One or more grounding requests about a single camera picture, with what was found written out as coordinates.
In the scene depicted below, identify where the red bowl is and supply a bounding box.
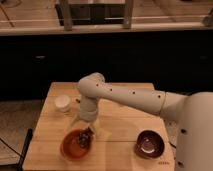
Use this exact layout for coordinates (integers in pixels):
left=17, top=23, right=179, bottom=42
left=60, top=128, right=93, bottom=160

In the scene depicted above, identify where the metal frame leg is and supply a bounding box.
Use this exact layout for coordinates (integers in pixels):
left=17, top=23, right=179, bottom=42
left=59, top=0, right=73, bottom=31
left=123, top=0, right=134, bottom=29

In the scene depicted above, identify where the dark purple grape bunch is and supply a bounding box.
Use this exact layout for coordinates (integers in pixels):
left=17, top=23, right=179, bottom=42
left=77, top=132, right=93, bottom=148

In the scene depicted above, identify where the white cup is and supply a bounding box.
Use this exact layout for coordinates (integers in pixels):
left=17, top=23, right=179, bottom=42
left=54, top=95, right=71, bottom=112

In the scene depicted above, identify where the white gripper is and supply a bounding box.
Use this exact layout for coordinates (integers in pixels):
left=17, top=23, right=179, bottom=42
left=69, top=96, right=98, bottom=135

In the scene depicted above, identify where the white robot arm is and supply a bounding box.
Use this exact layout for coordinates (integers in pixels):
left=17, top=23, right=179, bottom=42
left=77, top=72, right=213, bottom=171

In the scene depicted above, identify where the metal frame leg left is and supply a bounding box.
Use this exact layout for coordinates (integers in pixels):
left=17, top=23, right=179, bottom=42
left=59, top=0, right=73, bottom=31

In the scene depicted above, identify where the metal frame leg right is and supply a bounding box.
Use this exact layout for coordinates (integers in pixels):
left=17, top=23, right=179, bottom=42
left=123, top=0, right=134, bottom=29

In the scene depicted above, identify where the dark purple bowl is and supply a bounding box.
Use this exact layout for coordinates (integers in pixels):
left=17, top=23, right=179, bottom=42
left=134, top=130, right=165, bottom=159

